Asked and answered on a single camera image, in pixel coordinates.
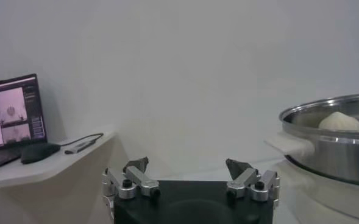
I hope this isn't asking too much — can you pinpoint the white steamed baozi bun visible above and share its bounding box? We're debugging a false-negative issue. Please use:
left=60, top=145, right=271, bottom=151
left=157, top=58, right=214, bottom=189
left=318, top=111, right=359, bottom=131

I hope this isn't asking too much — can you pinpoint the cream electric cooking pot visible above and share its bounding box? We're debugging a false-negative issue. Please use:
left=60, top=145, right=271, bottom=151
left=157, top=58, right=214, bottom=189
left=264, top=132, right=359, bottom=224

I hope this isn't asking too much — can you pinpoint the black computer mouse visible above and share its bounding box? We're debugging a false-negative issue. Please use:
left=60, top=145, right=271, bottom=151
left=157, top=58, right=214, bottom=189
left=20, top=142, right=61, bottom=164

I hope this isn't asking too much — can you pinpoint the grey usb hub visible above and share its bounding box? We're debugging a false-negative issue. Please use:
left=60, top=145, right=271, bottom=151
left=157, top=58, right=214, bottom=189
left=65, top=140, right=96, bottom=155

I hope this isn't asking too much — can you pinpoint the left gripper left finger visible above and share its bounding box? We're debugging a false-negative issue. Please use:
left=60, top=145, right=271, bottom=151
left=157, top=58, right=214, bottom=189
left=102, top=156, right=161, bottom=201

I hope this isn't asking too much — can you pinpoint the black open laptop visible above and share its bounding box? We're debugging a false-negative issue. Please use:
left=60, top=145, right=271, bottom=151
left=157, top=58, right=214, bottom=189
left=0, top=73, right=48, bottom=174

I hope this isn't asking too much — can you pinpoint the black usb hub cable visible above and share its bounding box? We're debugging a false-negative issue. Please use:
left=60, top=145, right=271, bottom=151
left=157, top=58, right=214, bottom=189
left=59, top=133, right=104, bottom=147

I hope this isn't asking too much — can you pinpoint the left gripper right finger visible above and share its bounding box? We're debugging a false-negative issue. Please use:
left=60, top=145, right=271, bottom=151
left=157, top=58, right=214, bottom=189
left=225, top=158, right=281, bottom=203

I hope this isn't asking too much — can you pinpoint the white side table with mouse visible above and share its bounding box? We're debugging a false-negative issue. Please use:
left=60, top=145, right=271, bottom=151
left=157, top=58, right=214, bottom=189
left=0, top=131, right=119, bottom=224

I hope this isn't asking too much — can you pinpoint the perforated steel steamer basket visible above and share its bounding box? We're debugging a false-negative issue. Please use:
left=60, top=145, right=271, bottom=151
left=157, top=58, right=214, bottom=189
left=279, top=93, right=359, bottom=188

